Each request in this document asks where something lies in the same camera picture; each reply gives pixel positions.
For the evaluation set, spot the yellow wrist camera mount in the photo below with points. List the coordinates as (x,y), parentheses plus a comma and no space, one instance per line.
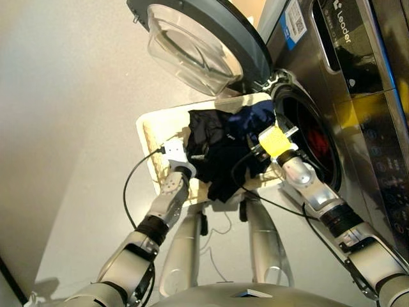
(274,140)

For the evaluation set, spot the grey dryer with blue door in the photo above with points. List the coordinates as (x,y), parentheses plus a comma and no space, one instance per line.
(396,32)

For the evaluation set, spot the coral orange garment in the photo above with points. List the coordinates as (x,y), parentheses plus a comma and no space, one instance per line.
(318,140)

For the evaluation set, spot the black garment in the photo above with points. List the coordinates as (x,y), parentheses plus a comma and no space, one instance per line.
(217,160)

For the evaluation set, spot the pale woven laundry basket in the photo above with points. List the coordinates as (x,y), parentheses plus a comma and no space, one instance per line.
(159,118)

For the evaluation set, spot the silver robot torso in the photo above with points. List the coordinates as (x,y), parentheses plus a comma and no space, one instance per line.
(207,297)

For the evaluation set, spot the blue and white label sticker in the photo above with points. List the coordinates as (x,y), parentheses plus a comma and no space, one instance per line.
(292,28)

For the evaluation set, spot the grey washing machine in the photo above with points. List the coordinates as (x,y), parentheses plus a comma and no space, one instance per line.
(319,80)

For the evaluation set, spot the round washing machine door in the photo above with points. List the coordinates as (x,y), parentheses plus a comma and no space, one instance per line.
(243,41)

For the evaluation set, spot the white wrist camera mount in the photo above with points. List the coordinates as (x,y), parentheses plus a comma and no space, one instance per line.
(174,150)

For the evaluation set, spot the navy blue garment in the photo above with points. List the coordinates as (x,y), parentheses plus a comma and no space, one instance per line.
(255,115)

